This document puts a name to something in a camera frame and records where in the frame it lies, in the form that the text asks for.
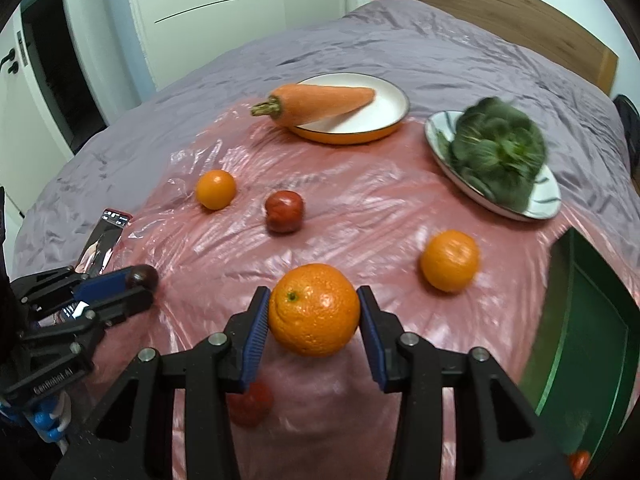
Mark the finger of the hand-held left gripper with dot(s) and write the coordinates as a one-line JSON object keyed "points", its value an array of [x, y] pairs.
{"points": [[125, 305], [100, 285]]}

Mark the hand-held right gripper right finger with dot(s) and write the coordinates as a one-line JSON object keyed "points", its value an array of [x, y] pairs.
{"points": [[372, 340]]}

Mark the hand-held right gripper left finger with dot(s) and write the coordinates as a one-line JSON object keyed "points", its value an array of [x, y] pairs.
{"points": [[252, 340]]}

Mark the dark plum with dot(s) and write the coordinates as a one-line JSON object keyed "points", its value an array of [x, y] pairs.
{"points": [[144, 276]]}

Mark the red apple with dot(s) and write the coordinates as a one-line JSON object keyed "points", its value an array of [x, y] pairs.
{"points": [[257, 402], [284, 211], [579, 464]]}

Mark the large orange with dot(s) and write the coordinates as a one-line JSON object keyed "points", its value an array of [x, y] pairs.
{"points": [[314, 310]]}

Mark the green tray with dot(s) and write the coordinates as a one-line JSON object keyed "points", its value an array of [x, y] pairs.
{"points": [[585, 335]]}

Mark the smartphone in red case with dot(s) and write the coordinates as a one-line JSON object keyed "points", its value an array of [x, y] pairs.
{"points": [[102, 245]]}

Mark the pink plastic sheet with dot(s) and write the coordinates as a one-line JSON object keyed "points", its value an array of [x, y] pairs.
{"points": [[350, 210]]}

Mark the small orange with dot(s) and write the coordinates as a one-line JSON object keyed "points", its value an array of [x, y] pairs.
{"points": [[215, 189]]}

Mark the white door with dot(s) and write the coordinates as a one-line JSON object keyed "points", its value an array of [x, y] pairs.
{"points": [[30, 125]]}

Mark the white patterned plate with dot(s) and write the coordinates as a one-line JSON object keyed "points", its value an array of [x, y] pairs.
{"points": [[440, 130]]}

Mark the green leafy vegetable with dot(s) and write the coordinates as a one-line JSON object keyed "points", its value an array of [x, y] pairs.
{"points": [[495, 155]]}

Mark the orange rimmed plate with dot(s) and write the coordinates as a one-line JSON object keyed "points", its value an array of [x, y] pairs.
{"points": [[370, 115]]}

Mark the carrot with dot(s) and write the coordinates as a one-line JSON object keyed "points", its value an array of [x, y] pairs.
{"points": [[320, 102]]}

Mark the white wardrobe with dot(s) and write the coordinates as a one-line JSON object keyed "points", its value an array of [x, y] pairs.
{"points": [[225, 10]]}

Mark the black backpack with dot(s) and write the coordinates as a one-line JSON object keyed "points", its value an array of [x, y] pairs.
{"points": [[631, 125]]}

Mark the wooden headboard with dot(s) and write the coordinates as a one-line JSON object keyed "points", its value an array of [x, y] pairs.
{"points": [[500, 5]]}

